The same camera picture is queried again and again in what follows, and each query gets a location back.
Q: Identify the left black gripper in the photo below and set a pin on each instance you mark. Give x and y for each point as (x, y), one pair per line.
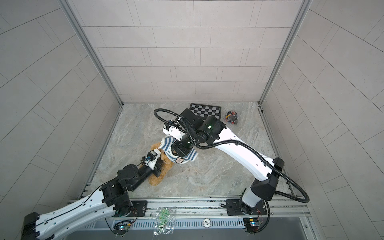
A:
(158, 167)

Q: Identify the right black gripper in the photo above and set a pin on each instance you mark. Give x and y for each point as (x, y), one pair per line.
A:
(180, 150)

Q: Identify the blue white striped sweater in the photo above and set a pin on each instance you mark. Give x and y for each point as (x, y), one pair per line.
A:
(170, 146)

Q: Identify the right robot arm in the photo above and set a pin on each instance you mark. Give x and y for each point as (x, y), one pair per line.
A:
(189, 131)

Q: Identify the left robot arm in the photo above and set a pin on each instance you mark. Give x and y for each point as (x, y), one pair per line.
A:
(108, 200)

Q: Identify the black white chessboard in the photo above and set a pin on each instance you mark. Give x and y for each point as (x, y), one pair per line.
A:
(205, 111)

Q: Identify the bag of colourful small parts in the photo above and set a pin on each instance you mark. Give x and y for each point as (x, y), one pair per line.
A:
(231, 117)

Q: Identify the clear bag with green parts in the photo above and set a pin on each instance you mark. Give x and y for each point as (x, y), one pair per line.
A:
(165, 221)

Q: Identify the left circuit board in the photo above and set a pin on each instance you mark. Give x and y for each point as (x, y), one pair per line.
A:
(121, 228)

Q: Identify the circuit board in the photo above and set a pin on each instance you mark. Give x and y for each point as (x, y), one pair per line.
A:
(251, 225)
(121, 228)

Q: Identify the round white sticker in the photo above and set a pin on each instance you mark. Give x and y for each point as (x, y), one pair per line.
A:
(207, 223)

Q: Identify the right circuit board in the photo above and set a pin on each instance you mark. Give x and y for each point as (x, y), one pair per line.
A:
(251, 225)

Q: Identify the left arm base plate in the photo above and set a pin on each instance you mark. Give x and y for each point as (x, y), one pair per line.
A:
(133, 210)

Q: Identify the aluminium mounting rail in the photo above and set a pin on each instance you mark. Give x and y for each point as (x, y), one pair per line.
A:
(186, 207)

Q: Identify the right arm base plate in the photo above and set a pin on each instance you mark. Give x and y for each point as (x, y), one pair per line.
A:
(235, 207)

